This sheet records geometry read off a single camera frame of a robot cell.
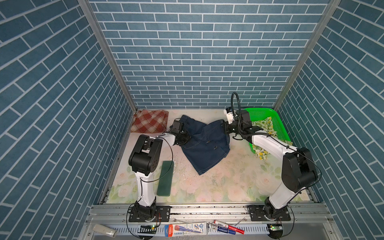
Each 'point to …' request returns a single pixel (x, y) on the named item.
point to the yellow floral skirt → (266, 123)
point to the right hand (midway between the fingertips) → (220, 123)
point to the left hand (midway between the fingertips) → (192, 136)
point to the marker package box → (179, 230)
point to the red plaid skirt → (150, 121)
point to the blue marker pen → (225, 229)
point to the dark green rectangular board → (165, 178)
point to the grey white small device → (104, 230)
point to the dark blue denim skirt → (208, 145)
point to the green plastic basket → (258, 113)
